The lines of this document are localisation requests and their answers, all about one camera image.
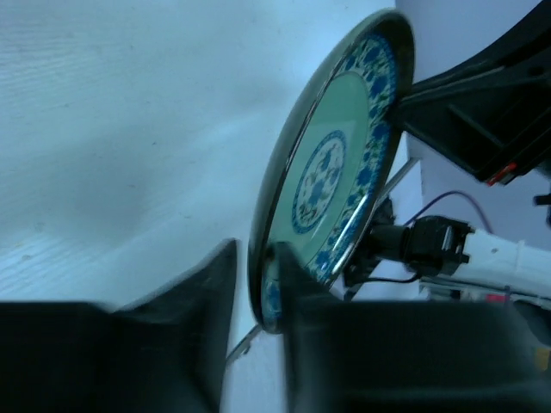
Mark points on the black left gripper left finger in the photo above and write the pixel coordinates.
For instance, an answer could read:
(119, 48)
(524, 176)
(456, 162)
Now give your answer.
(164, 353)

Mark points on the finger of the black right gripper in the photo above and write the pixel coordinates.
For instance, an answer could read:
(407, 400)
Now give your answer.
(490, 115)

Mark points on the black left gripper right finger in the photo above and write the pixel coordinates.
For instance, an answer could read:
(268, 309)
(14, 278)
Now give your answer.
(402, 356)

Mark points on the blue green round plate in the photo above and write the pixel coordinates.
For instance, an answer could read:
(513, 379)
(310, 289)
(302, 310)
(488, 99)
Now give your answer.
(331, 160)

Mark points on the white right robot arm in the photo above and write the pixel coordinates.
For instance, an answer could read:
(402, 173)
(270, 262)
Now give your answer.
(447, 253)

